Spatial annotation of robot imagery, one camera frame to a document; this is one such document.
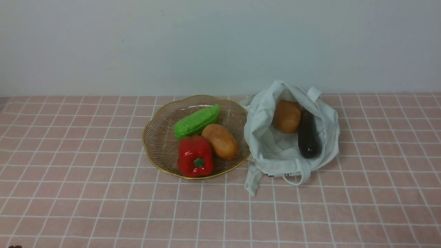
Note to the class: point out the brown potato from bag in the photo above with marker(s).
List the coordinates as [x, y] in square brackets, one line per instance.
[287, 116]

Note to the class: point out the white cloth bag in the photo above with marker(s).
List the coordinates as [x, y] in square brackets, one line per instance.
[274, 153]

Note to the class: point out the brown potato in bowl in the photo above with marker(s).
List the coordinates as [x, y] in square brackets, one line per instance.
[222, 141]

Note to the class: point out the green bitter gourd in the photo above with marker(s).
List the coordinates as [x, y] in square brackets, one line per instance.
[196, 122]

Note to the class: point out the red bell pepper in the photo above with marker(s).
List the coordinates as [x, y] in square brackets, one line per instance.
[195, 157]

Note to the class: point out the gold-rimmed ribbed glass bowl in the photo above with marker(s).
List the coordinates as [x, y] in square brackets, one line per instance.
[161, 145]

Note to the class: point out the dark purple eggplant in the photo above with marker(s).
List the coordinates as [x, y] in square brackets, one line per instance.
[308, 138]

